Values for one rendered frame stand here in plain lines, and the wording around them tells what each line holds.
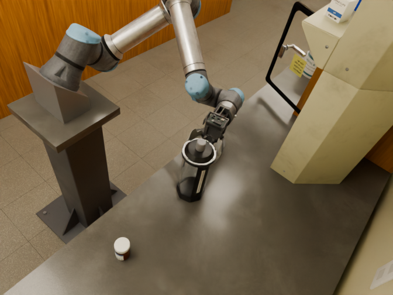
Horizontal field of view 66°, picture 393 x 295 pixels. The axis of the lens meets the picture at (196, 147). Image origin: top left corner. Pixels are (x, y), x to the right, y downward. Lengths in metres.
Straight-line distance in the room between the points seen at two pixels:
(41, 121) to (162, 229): 0.67
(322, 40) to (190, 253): 0.73
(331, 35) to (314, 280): 0.73
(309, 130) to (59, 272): 0.88
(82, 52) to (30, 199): 1.29
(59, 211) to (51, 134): 0.96
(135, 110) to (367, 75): 2.11
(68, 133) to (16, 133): 1.43
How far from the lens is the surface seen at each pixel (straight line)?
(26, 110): 1.42
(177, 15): 1.12
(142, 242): 1.01
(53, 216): 2.16
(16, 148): 2.59
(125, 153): 2.40
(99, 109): 1.37
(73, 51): 1.25
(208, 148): 0.92
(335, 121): 1.02
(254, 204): 1.14
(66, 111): 1.29
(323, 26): 0.95
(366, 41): 0.91
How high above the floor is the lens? 1.87
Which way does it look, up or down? 49 degrees down
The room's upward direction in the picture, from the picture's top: 12 degrees clockwise
